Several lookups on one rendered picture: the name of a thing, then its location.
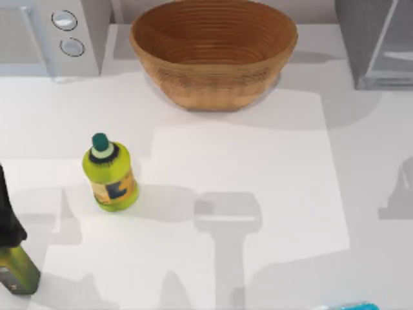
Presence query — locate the brown woven basket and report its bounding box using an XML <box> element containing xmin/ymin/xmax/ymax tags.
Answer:
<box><xmin>129</xmin><ymin>4</ymin><xmax>298</xmax><ymax>112</ymax></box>

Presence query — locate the green bottle with dark cap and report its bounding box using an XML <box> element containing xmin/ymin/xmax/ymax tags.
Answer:
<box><xmin>81</xmin><ymin>132</ymin><xmax>140</xmax><ymax>213</ymax></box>

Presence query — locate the small round microwave knob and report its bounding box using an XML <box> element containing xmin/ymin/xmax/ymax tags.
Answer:
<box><xmin>59</xmin><ymin>36</ymin><xmax>86</xmax><ymax>58</ymax></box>

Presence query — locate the large round microwave knob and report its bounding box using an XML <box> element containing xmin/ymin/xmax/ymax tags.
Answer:
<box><xmin>50</xmin><ymin>10</ymin><xmax>79</xmax><ymax>32</ymax></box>

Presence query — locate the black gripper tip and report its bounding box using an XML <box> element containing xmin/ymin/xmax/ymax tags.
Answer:
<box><xmin>0</xmin><ymin>163</ymin><xmax>13</xmax><ymax>211</ymax></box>

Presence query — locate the light blue object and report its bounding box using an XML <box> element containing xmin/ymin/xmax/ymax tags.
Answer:
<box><xmin>323</xmin><ymin>300</ymin><xmax>380</xmax><ymax>310</ymax></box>

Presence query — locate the pale microwave oven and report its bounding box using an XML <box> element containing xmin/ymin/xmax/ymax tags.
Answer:
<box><xmin>0</xmin><ymin>0</ymin><xmax>105</xmax><ymax>83</ymax></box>

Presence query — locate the olive bottle with black top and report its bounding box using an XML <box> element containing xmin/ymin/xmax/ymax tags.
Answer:
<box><xmin>0</xmin><ymin>206</ymin><xmax>42</xmax><ymax>296</ymax></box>

